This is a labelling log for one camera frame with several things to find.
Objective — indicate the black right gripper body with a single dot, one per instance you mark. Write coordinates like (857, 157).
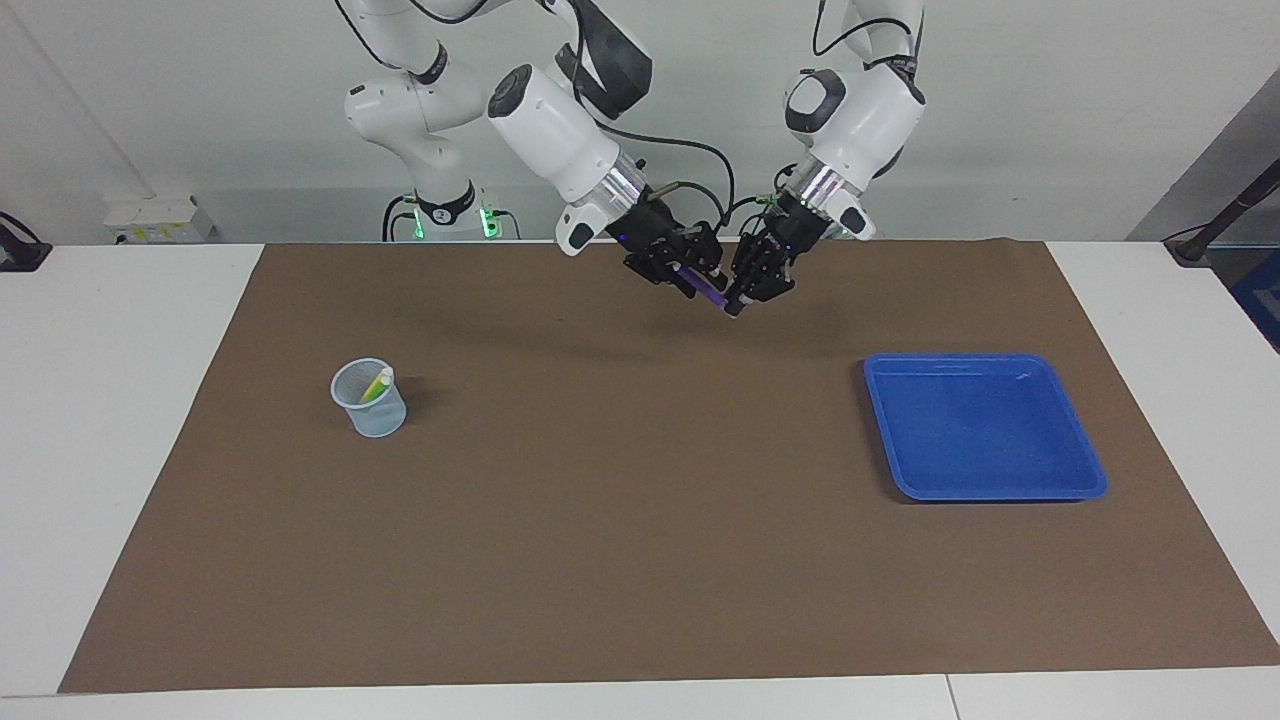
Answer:
(655, 235)

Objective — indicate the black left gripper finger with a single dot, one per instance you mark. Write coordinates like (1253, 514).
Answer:
(745, 275)
(775, 285)

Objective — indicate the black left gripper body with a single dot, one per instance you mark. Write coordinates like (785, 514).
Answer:
(790, 240)

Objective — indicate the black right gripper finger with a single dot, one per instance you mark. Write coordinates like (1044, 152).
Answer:
(680, 282)
(705, 250)

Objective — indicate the purple highlighter pen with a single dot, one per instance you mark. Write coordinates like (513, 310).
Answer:
(712, 292)

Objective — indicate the green highlighter pen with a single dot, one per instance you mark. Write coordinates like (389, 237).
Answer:
(372, 390)

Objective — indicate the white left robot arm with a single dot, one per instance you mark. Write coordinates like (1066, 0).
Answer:
(860, 110)

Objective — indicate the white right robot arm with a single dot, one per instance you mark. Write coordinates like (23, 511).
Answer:
(560, 130)

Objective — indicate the brown table mat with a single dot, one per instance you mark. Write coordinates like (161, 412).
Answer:
(640, 500)

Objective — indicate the blue plastic tray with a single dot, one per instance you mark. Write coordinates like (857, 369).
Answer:
(980, 430)

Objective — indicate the clear plastic cup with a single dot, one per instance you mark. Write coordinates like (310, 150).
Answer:
(375, 422)

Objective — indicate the black pole stand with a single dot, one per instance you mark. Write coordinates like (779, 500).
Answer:
(1225, 215)

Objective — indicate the blue box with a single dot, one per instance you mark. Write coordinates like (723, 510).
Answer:
(1262, 300)

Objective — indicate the black table clamp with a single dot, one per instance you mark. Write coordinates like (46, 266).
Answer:
(20, 255)

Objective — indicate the white wall socket box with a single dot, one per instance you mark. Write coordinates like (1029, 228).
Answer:
(160, 218)

